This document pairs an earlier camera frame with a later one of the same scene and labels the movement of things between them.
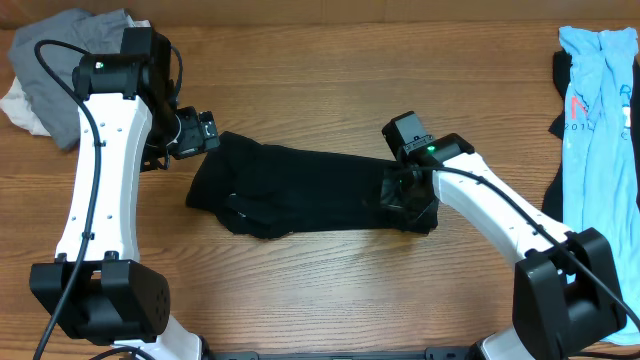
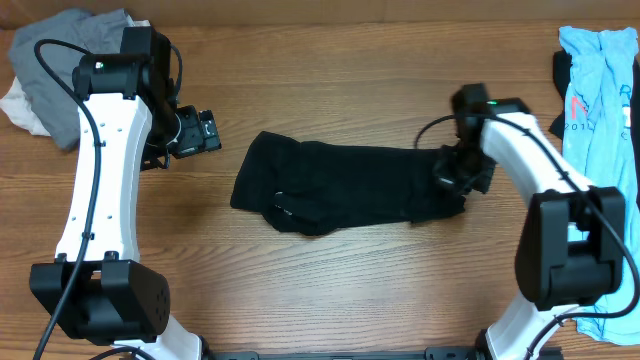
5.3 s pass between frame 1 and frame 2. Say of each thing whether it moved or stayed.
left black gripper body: stayed
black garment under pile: stayed
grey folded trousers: stayed
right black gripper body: moved
